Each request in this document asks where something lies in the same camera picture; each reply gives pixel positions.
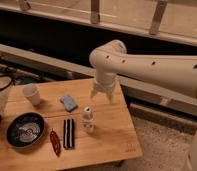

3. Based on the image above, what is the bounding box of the black white striped block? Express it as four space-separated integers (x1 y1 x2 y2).
63 119 75 149

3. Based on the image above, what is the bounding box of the black bowl with pattern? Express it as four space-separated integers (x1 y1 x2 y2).
6 112 45 148

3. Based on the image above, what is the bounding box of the blue sponge block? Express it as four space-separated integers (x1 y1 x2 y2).
60 95 78 112

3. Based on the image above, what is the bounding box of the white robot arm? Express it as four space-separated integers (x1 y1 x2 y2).
89 40 197 171

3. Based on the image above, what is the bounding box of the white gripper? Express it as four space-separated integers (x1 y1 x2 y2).
90 72 116 103

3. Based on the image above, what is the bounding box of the black cable loop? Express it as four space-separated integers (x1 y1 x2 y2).
0 74 16 94

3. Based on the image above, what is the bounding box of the small white bottle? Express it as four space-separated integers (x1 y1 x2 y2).
82 107 94 133

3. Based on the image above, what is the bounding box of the wooden table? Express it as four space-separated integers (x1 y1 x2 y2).
0 79 142 171

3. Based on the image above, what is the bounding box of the white paper cup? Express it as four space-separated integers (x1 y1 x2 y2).
22 83 40 106

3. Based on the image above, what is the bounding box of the clear plastic cup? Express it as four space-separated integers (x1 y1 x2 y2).
0 87 11 115

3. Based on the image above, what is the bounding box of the red small tool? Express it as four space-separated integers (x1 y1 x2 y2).
50 130 61 156

